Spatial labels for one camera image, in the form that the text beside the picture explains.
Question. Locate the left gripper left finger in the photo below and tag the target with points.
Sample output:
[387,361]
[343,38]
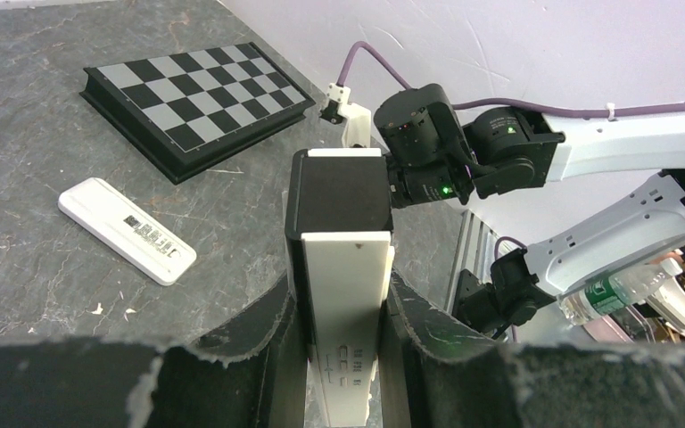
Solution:
[241,374]

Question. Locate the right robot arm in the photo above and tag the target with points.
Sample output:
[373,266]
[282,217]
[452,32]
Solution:
[516,145]

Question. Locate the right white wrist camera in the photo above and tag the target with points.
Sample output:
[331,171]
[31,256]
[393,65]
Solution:
[355,119]

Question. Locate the white remote control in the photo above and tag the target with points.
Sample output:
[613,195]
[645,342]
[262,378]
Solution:
[119,223]

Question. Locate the clear plastic water bottle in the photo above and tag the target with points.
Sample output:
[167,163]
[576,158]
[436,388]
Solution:
[617,291]

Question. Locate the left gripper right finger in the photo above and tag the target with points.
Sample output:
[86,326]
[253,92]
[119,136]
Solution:
[440,373]

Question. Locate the black white chessboard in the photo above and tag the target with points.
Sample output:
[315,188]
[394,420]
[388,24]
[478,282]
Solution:
[186,112]

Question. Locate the long white plastic bar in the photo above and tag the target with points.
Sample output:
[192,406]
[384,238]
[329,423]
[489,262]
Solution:
[338,230]

